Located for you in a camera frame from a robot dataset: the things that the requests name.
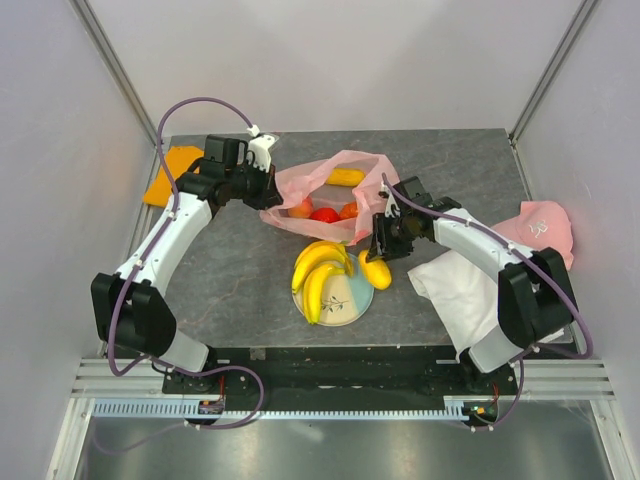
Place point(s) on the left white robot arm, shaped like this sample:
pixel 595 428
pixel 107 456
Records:
pixel 129 305

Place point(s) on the pink cap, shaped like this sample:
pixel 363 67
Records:
pixel 540 224

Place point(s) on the beige and blue plate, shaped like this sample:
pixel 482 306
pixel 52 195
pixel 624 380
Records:
pixel 344 298

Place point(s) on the white folded cloth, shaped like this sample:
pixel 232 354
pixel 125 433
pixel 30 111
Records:
pixel 464 297

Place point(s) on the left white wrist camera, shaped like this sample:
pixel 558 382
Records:
pixel 259 148

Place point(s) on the peach fruit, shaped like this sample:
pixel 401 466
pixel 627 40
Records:
pixel 304 210

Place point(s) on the red tomato fruit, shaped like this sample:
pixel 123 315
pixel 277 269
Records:
pixel 325 215

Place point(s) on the slotted cable duct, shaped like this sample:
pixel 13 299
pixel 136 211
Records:
pixel 183 409

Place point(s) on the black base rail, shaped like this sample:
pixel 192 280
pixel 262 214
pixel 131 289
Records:
pixel 430 370

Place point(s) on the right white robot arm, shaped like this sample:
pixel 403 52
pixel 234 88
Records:
pixel 500 292

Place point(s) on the yellow banana bunch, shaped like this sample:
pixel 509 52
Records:
pixel 315 254
pixel 315 292

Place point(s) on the pink peach plastic bag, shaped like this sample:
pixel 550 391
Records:
pixel 307 181

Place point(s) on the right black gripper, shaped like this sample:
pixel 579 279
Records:
pixel 380 236

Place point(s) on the yellow mango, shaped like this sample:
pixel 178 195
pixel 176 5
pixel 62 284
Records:
pixel 376 272
pixel 345 177

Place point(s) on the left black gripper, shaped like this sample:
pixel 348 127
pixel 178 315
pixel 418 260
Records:
pixel 269 196

